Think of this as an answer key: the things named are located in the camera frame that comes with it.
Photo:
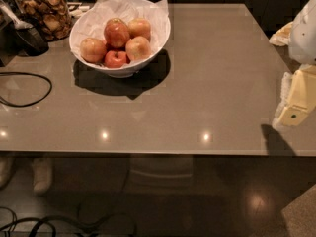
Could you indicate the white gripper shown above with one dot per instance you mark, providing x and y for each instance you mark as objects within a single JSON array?
[{"x": 304, "y": 37}]

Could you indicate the yellow-red apple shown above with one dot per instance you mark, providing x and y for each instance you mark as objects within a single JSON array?
[
  {"x": 92, "y": 50},
  {"x": 138, "y": 48},
  {"x": 140, "y": 27}
]

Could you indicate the white ceramic bowl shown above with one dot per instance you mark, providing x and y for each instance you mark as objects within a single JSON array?
[{"x": 131, "y": 70}]

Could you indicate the small front red apple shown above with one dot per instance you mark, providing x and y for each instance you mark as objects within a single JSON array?
[{"x": 115, "y": 59}]

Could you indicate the top centre red apple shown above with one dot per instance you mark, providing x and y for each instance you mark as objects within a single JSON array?
[{"x": 116, "y": 33}]

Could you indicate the white paper bowl liner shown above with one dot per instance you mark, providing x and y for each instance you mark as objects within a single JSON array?
[{"x": 98, "y": 14}]

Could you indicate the glass jar of dried slices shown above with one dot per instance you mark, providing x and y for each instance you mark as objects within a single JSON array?
[{"x": 52, "y": 17}]

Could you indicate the black appliance with silver handle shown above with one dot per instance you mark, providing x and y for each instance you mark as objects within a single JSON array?
[{"x": 27, "y": 36}]

